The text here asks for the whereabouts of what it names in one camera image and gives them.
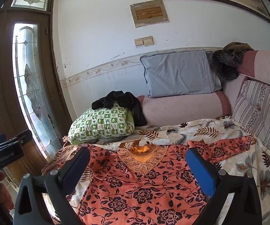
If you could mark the grey pillow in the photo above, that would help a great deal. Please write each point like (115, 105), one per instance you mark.
(179, 72)

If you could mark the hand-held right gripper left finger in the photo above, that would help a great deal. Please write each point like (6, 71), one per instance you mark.
(76, 168)

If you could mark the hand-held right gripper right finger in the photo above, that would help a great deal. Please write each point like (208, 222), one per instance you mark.
(200, 171)

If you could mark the green checked pillow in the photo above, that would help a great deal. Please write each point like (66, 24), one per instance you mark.
(99, 124)

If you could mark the black garment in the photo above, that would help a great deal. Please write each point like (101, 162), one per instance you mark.
(121, 98)

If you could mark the wooden stained glass door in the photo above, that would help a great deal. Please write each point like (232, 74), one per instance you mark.
(3, 75)

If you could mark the brown crocheted cloth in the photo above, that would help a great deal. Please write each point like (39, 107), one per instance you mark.
(62, 152)

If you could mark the beige light switch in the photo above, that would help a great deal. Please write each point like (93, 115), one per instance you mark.
(148, 40)
(139, 42)

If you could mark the cream leaf print blanket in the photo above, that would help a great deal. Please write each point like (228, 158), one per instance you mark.
(196, 129)

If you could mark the dark furry garment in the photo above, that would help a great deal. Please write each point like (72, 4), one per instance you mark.
(226, 63)

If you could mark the orange floral garment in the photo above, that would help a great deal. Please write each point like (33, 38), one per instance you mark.
(137, 192)

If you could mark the person's left hand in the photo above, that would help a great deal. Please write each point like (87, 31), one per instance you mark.
(6, 192)

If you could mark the stained glass transom window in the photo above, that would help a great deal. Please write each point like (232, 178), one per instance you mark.
(30, 0)

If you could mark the pink quilted bolster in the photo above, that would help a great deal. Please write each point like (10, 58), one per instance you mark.
(184, 109)

